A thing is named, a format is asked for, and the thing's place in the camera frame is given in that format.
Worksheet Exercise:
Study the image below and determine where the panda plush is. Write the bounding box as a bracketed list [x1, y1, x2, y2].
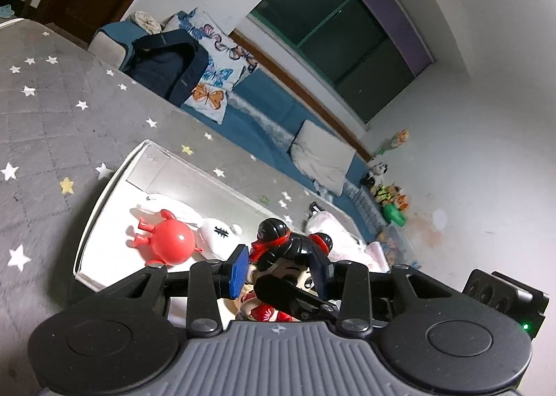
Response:
[360, 160, 389, 188]

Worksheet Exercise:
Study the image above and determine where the red round toy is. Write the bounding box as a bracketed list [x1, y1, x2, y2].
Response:
[127, 209, 205, 268]

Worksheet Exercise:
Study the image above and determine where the clear storage bin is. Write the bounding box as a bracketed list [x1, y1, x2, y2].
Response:
[378, 224, 422, 270]

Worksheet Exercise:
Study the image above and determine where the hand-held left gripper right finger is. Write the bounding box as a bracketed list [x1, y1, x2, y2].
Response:
[305, 246, 467, 334]

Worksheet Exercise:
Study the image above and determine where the butterfly print pillow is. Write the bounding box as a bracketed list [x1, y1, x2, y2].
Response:
[163, 7, 260, 125]

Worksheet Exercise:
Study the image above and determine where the white rabbit plush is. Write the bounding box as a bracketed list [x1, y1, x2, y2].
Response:
[130, 194, 244, 260]

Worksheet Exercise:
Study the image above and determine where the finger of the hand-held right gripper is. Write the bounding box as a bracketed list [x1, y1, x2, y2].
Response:
[253, 276, 340, 323]

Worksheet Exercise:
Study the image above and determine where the black-haired doll figure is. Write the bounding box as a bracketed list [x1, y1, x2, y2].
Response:
[235, 218, 335, 323]

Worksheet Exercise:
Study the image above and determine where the grey pillow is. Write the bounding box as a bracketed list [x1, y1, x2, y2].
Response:
[290, 119, 358, 197]

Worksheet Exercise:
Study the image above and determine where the dark window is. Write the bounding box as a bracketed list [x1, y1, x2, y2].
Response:
[247, 0, 435, 125]

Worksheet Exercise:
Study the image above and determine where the green and orange plush toy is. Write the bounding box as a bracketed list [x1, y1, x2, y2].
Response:
[383, 195, 411, 227]

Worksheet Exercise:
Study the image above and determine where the white plastic tray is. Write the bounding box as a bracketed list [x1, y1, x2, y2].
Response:
[72, 139, 331, 323]

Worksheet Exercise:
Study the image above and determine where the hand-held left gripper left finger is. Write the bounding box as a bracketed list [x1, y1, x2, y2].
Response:
[69, 244, 250, 334]

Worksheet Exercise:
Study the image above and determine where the pale folded cloth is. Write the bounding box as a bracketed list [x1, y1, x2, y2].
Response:
[132, 11, 165, 34]

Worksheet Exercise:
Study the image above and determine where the yellow striped plush toy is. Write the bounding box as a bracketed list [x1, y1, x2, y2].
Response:
[371, 182, 402, 207]

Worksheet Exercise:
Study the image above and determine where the blue mattress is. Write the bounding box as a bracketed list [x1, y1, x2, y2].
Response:
[89, 20, 392, 240]

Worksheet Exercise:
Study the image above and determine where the dark blue backpack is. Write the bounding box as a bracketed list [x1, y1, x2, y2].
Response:
[121, 29, 211, 107]

